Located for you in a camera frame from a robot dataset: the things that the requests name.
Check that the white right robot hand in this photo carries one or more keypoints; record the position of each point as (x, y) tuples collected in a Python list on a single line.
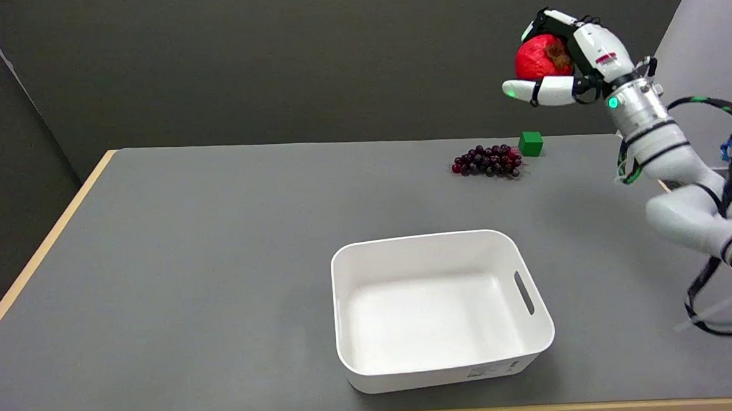
[(597, 53)]

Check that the red tomato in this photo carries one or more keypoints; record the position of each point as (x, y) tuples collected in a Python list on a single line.
[(539, 59)]

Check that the dark red grape bunch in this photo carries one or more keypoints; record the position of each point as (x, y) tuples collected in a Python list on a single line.
[(489, 161)]

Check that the green cube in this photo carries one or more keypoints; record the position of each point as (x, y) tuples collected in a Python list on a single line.
[(531, 144)]

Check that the white plastic box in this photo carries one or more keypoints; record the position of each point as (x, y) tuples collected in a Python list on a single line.
[(435, 313)]

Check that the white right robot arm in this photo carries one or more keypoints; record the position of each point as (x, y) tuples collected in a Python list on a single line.
[(666, 155)]

